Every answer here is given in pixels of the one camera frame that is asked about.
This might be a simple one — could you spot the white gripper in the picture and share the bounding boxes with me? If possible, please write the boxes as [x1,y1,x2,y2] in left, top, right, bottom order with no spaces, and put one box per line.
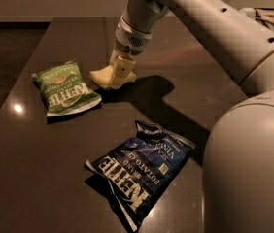
[109,17,153,87]

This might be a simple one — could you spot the yellow sponge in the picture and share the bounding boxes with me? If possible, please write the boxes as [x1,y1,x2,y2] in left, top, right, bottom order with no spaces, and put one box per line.
[88,64,138,91]

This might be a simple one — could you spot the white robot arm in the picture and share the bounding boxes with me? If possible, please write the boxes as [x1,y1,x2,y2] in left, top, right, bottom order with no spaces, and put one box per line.
[116,0,274,233]

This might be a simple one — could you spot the green jalapeno chip bag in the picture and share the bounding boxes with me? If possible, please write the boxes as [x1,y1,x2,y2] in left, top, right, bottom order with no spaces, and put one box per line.
[31,60,102,117]

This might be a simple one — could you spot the blue kettle chip bag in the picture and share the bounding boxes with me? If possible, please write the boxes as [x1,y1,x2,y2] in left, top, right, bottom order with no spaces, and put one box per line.
[86,120,195,231]

